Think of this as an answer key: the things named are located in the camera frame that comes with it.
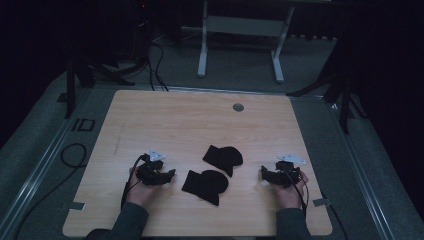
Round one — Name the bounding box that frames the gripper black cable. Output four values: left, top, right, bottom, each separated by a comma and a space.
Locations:
282, 165, 310, 218
120, 153, 150, 212

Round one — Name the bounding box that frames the black cables bundle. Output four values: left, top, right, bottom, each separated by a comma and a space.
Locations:
133, 0, 170, 92

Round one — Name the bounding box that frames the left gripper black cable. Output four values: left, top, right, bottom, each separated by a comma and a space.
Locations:
120, 153, 150, 212

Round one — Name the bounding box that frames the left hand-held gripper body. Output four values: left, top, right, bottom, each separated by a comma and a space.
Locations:
135, 147, 167, 186

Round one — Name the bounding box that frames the person's left hand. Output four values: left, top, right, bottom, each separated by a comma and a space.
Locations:
125, 165, 162, 208

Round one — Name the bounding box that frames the black metal stand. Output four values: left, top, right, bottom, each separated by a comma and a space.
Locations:
286, 39, 368, 135
57, 39, 136, 120

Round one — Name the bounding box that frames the white desk frame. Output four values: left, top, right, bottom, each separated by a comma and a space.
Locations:
197, 0, 296, 84

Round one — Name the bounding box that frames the black sock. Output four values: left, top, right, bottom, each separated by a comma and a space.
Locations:
202, 144, 244, 178
181, 169, 230, 207

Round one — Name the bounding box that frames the black floor cable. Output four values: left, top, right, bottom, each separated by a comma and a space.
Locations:
12, 142, 88, 240

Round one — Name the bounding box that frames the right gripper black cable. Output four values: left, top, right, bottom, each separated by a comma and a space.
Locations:
282, 165, 310, 218

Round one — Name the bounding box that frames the grey tape strip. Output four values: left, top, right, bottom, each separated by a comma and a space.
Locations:
68, 201, 87, 212
312, 197, 333, 208

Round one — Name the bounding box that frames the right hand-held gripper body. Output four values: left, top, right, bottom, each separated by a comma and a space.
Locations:
270, 153, 307, 189

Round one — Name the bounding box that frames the person's right hand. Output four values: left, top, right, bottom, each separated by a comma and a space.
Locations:
271, 169, 310, 210

